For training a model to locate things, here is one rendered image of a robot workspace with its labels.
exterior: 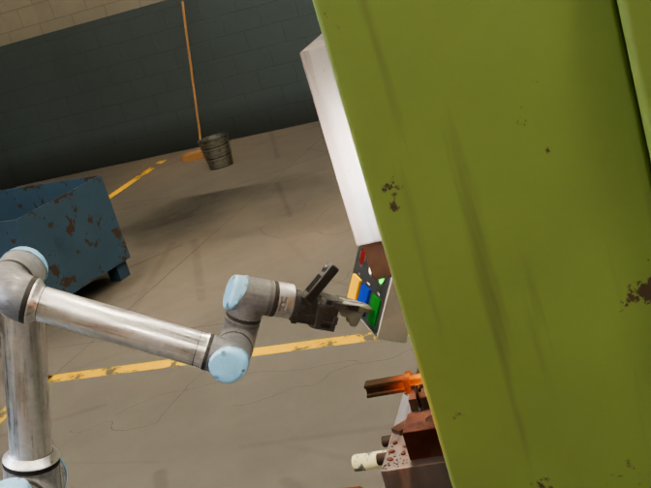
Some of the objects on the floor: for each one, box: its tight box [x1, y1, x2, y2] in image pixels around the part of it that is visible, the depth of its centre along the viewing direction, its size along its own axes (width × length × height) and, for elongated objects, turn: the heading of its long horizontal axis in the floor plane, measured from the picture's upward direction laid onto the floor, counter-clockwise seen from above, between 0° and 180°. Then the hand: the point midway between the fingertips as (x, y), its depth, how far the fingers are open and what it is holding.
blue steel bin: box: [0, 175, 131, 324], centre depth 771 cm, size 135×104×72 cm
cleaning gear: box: [181, 1, 233, 170], centre depth 1068 cm, size 80×118×145 cm
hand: (368, 306), depth 292 cm, fingers closed
